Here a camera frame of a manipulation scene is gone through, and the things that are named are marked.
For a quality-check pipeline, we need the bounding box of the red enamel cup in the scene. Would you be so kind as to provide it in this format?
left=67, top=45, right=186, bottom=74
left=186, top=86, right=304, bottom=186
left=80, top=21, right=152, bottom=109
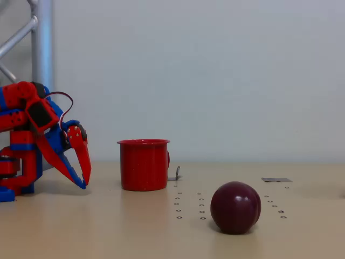
left=116, top=139, right=171, bottom=192

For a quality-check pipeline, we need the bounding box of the dark purple plum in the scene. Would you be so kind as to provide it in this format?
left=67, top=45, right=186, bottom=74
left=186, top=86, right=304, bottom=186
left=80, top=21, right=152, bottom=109
left=210, top=181, right=262, bottom=235

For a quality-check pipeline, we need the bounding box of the flat grey metal plate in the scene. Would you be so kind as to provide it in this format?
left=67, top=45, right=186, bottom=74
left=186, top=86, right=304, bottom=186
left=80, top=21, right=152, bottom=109
left=261, top=177, right=293, bottom=183

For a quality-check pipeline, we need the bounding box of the red white gripper cable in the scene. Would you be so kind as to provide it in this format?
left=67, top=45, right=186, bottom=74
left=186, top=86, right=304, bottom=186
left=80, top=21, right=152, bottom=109
left=44, top=91, right=74, bottom=137

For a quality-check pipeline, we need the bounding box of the silver metal tube frame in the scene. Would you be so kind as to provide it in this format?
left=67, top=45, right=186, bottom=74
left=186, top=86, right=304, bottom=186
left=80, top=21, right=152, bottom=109
left=0, top=0, right=54, bottom=172

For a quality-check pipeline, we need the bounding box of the small metal bracket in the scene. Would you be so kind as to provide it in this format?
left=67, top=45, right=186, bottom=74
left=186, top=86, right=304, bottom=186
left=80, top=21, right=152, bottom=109
left=167, top=166, right=183, bottom=181

